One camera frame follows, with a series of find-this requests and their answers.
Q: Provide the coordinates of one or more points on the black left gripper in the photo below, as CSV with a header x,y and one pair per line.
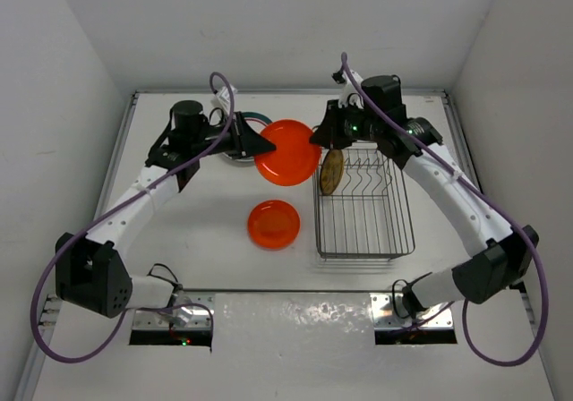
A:
x,y
245,141

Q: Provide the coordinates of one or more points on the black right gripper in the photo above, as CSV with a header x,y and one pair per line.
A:
x,y
327,134

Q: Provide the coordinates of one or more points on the white plate green red rim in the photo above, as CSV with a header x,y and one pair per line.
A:
x,y
243,142

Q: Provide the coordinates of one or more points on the orange plate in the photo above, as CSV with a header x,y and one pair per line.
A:
x,y
294,160
273,224

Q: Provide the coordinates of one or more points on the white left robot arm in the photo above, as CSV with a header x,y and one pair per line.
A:
x,y
90,272

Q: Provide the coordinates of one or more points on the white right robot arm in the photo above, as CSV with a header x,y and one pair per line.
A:
x,y
499,255

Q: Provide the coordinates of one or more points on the yellow patterned plate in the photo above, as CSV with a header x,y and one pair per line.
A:
x,y
332,170

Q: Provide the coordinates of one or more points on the grey wire dish rack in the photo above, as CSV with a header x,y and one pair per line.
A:
x,y
368,216

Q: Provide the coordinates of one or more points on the left silver mounting bracket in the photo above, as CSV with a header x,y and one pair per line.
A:
x,y
188,310

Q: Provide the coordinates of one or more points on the silver mounting bracket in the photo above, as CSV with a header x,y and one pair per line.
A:
x,y
389,315
188,310

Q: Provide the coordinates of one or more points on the right silver mounting bracket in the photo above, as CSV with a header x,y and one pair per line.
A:
x,y
389,315

